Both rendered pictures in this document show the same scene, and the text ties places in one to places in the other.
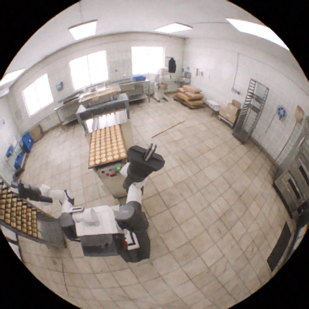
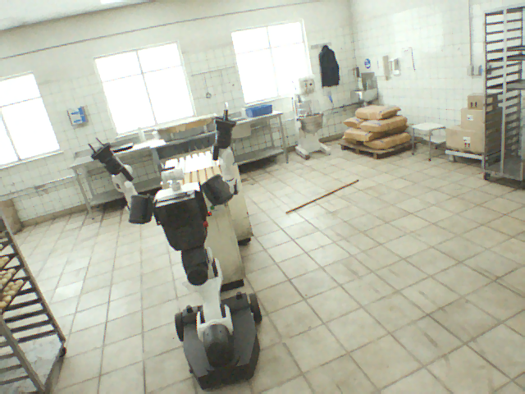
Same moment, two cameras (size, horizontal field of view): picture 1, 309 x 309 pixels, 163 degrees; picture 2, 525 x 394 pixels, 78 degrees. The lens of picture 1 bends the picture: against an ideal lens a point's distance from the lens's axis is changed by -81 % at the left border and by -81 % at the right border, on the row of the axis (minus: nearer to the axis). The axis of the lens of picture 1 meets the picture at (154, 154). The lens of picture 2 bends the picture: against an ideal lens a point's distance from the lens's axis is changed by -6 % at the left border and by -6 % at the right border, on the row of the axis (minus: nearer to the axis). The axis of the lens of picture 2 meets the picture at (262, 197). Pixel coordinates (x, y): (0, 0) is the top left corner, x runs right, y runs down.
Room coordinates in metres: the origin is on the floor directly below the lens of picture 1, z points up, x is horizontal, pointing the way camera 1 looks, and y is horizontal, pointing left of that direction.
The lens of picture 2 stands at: (-1.60, -0.49, 1.64)
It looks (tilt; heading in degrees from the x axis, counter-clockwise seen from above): 20 degrees down; 12
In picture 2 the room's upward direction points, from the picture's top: 12 degrees counter-clockwise
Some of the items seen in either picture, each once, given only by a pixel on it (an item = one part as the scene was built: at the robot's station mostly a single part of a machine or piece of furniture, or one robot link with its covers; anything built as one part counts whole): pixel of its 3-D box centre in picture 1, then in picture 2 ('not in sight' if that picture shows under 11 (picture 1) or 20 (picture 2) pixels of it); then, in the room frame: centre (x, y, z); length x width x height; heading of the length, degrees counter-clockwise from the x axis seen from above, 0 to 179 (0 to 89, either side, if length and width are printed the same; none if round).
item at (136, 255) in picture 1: (129, 239); (217, 329); (-0.01, 0.30, 0.19); 0.64 x 0.52 x 0.33; 19
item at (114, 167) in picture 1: (111, 171); (205, 207); (0.62, 0.42, 0.77); 0.24 x 0.04 x 0.14; 110
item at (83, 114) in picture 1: (103, 112); (194, 153); (1.44, 0.72, 1.01); 0.72 x 0.33 x 0.34; 110
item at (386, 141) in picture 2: (194, 101); (388, 139); (4.07, -1.51, 0.19); 0.72 x 0.42 x 0.15; 121
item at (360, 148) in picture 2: (188, 101); (376, 144); (4.33, -1.35, 0.06); 1.20 x 0.80 x 0.11; 29
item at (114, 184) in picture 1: (114, 164); (212, 226); (0.96, 0.55, 0.45); 0.70 x 0.34 x 0.90; 20
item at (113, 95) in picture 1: (100, 97); (188, 128); (1.44, 0.72, 1.25); 0.56 x 0.29 x 0.14; 110
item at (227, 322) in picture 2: (128, 241); (214, 322); (-0.04, 0.29, 0.28); 0.21 x 0.20 x 0.13; 19
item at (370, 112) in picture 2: (191, 89); (376, 112); (4.29, -1.39, 0.62); 0.72 x 0.42 x 0.17; 33
